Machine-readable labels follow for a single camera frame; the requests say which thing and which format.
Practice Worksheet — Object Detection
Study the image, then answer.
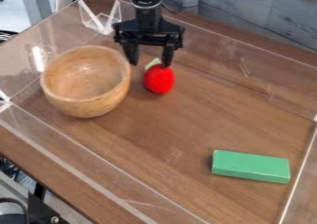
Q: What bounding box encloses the green rectangular block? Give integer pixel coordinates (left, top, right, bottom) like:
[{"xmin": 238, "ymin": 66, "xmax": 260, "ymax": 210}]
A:
[{"xmin": 210, "ymin": 150, "xmax": 292, "ymax": 184}]

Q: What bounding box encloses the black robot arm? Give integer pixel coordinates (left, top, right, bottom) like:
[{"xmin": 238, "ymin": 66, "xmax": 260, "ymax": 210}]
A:
[{"xmin": 113, "ymin": 0, "xmax": 186, "ymax": 68}]

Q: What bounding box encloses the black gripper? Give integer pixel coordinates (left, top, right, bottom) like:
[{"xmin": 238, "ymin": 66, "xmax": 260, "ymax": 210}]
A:
[{"xmin": 113, "ymin": 5, "xmax": 185, "ymax": 68}]

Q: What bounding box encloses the clear acrylic corner bracket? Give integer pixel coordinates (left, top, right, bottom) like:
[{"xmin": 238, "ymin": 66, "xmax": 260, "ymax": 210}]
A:
[{"xmin": 78, "ymin": 0, "xmax": 122, "ymax": 35}]

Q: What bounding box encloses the black clamp under table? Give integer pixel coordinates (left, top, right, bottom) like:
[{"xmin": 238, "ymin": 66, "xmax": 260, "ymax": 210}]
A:
[{"xmin": 0, "ymin": 196, "xmax": 73, "ymax": 224}]

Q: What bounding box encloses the clear acrylic tray enclosure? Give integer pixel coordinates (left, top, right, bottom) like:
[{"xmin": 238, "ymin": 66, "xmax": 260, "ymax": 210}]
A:
[{"xmin": 0, "ymin": 6, "xmax": 317, "ymax": 224}]

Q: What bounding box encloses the wooden bowl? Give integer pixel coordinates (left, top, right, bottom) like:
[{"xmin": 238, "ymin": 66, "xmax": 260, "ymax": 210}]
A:
[{"xmin": 40, "ymin": 45, "xmax": 131, "ymax": 118}]

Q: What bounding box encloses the red felt fruit green leaf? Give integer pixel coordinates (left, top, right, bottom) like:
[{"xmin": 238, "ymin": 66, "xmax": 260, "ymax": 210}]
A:
[{"xmin": 142, "ymin": 58, "xmax": 176, "ymax": 94}]

